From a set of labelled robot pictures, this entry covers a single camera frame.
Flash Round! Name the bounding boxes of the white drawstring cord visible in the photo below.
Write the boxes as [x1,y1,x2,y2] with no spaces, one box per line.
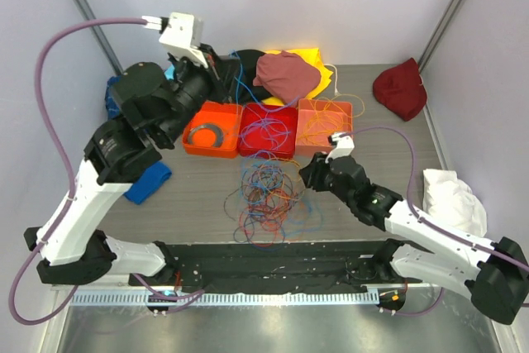
[324,64,341,98]

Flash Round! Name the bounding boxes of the slotted cable duct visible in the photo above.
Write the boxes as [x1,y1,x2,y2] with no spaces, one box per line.
[71,289,379,307]

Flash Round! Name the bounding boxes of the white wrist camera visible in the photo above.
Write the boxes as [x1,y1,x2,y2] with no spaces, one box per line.
[326,131,355,163]
[141,12,208,69]

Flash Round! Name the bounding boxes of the salmon plastic bin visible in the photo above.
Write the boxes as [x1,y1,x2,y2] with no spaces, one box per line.
[294,98,353,157]

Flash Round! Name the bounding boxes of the royal blue cloth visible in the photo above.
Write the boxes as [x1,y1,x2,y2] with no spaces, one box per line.
[124,161,172,205]

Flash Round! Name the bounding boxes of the blue wire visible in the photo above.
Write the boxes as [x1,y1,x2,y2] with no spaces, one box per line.
[241,110,293,150]
[229,49,307,172]

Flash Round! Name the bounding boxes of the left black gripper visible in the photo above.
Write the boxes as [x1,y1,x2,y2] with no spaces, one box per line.
[157,44,241,146]

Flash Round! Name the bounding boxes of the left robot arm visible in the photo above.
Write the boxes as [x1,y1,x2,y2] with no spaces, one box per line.
[24,45,243,286]

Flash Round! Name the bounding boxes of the dusty pink cloth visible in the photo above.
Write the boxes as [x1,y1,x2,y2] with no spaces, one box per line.
[252,51,321,106]

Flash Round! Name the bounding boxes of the grey tape roll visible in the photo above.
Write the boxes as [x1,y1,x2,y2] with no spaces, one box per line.
[187,123,225,148]

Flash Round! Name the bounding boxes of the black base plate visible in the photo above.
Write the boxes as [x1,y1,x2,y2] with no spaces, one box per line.
[146,239,404,295]

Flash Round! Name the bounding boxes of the orange wire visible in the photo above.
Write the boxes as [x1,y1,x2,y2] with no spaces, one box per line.
[298,94,365,145]

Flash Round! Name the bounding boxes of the light blue cloth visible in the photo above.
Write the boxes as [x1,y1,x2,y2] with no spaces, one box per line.
[164,65,175,80]

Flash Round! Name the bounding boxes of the red plastic bin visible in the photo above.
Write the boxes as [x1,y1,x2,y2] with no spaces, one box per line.
[237,103,298,159]

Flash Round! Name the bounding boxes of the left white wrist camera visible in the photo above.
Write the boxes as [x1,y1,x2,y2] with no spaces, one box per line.
[141,12,208,69]

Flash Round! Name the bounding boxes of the dark blue plaid cloth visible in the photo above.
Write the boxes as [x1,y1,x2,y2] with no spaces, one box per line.
[104,76,120,120]

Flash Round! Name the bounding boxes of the yellow cloth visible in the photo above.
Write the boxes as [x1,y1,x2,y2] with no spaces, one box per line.
[264,47,333,105]

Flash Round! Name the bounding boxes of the white cloth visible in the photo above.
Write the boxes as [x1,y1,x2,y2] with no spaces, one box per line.
[422,169,488,237]

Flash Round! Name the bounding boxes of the black cloth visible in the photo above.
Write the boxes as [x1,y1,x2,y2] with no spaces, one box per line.
[229,50,272,104]

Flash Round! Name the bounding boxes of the orange plastic bin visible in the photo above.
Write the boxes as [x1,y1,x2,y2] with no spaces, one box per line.
[182,102,242,159]

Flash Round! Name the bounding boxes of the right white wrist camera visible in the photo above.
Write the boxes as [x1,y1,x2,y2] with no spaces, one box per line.
[326,131,355,163]

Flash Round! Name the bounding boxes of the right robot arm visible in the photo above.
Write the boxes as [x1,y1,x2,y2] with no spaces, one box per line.
[299,153,528,325]

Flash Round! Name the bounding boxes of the maroon cloth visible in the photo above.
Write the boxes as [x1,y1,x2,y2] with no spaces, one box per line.
[373,58,427,122]

